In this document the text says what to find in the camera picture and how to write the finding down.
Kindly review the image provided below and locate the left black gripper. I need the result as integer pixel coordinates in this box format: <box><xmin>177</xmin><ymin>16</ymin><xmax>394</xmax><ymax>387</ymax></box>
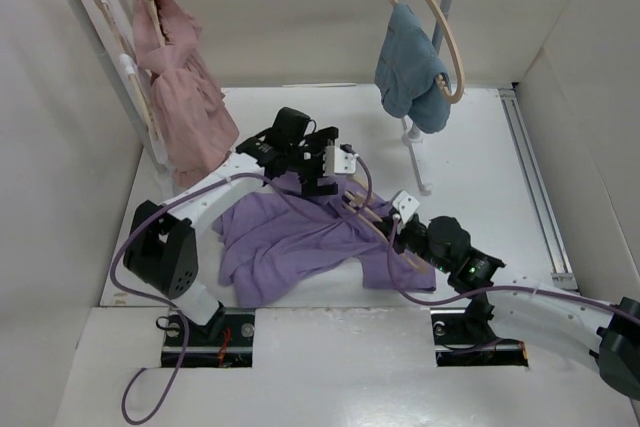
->
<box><xmin>287</xmin><ymin>130</ymin><xmax>338</xmax><ymax>195</ymax></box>

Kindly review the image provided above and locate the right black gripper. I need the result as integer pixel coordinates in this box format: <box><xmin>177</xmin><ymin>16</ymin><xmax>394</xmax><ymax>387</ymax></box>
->
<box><xmin>372</xmin><ymin>215</ymin><xmax>452</xmax><ymax>274</ymax></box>

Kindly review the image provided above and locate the purple t shirt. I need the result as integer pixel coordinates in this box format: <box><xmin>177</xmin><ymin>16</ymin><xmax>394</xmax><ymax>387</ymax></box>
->
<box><xmin>212</xmin><ymin>174</ymin><xmax>436</xmax><ymax>307</ymax></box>

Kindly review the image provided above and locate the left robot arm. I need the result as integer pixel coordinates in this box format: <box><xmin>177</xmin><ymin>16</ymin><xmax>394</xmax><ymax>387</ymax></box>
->
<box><xmin>122</xmin><ymin>107</ymin><xmax>341</xmax><ymax>344</ymax></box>

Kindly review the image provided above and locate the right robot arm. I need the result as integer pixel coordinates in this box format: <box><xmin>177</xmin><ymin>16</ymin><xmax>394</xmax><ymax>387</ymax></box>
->
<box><xmin>383</xmin><ymin>213</ymin><xmax>639</xmax><ymax>400</ymax></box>

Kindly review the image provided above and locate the pink dress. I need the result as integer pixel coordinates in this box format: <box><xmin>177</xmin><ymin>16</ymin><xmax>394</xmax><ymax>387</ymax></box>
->
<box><xmin>132</xmin><ymin>0</ymin><xmax>239</xmax><ymax>188</ymax></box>

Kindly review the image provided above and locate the blue garment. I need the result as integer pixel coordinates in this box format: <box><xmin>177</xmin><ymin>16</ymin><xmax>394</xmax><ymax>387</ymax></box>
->
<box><xmin>374</xmin><ymin>3</ymin><xmax>450</xmax><ymax>134</ymax></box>

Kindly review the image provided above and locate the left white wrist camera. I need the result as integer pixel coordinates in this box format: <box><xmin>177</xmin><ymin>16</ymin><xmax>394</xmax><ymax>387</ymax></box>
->
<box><xmin>323</xmin><ymin>145</ymin><xmax>357</xmax><ymax>177</ymax></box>

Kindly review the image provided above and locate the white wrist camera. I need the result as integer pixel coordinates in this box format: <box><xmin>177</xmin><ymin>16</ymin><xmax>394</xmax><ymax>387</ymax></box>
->
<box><xmin>323</xmin><ymin>145</ymin><xmax>357</xmax><ymax>177</ymax></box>
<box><xmin>391</xmin><ymin>190</ymin><xmax>420</xmax><ymax>224</ymax></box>

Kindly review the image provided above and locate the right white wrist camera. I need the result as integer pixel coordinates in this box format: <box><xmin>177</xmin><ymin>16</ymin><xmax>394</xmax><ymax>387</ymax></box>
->
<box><xmin>391</xmin><ymin>190</ymin><xmax>420</xmax><ymax>224</ymax></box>

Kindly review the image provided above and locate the aluminium rail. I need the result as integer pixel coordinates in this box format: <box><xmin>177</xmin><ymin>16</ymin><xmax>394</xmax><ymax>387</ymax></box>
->
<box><xmin>498</xmin><ymin>88</ymin><xmax>579</xmax><ymax>293</ymax></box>

